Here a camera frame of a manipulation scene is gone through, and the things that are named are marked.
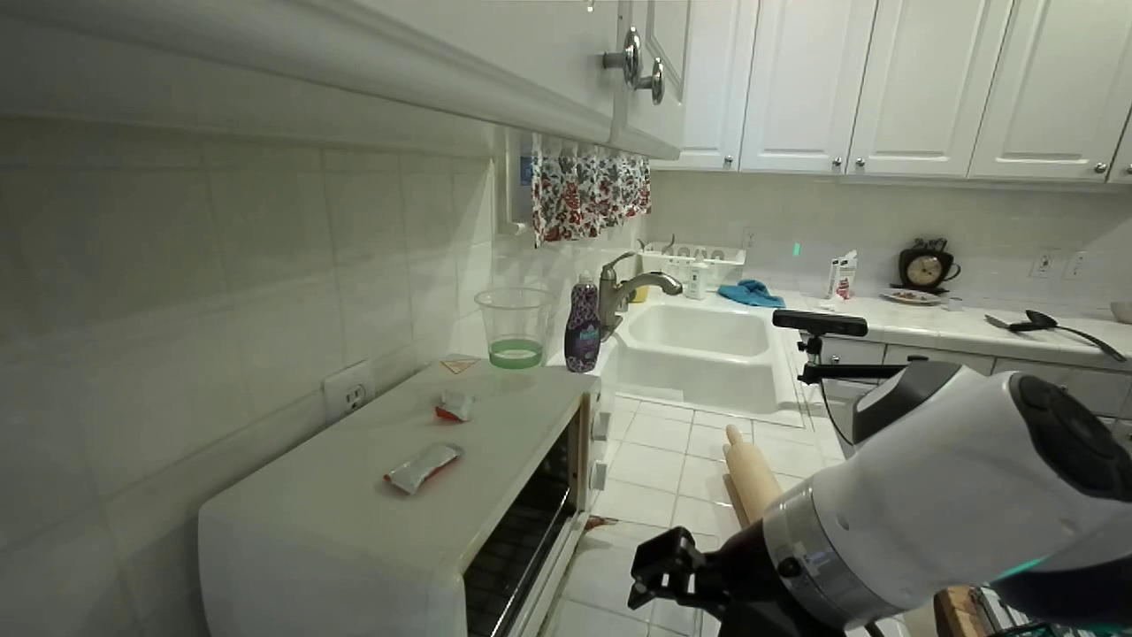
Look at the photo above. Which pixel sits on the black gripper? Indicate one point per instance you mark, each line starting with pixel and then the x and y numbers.
pixel 738 585

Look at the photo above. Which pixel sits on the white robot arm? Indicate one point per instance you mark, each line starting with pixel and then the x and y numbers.
pixel 964 479

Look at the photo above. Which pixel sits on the white toaster oven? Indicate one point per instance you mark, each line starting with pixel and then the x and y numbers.
pixel 321 545

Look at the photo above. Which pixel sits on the white kitchen sink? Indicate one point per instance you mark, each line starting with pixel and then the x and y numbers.
pixel 697 353

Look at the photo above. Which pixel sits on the blue sponge cloth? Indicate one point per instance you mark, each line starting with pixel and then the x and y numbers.
pixel 752 295

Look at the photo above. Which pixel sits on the white dish rack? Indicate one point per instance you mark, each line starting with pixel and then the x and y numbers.
pixel 693 259

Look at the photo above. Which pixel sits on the metal sink faucet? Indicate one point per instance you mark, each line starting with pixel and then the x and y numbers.
pixel 614 292

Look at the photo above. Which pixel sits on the small white bottle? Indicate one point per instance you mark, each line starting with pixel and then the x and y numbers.
pixel 842 279

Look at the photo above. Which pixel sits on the red white packet far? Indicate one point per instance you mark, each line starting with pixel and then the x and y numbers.
pixel 453 408

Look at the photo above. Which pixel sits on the clear cup green base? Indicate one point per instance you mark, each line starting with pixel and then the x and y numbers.
pixel 513 326

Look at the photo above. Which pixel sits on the black round clock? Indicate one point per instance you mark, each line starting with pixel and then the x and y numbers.
pixel 925 262

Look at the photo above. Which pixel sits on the floral hanging cloth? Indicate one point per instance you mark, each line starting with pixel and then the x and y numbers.
pixel 582 190

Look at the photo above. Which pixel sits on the white upper cabinets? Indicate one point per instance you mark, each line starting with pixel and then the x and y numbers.
pixel 946 91

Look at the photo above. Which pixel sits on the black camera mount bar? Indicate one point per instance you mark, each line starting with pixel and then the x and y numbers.
pixel 816 332

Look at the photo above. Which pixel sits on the wall power outlet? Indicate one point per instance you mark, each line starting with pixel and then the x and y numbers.
pixel 349 391

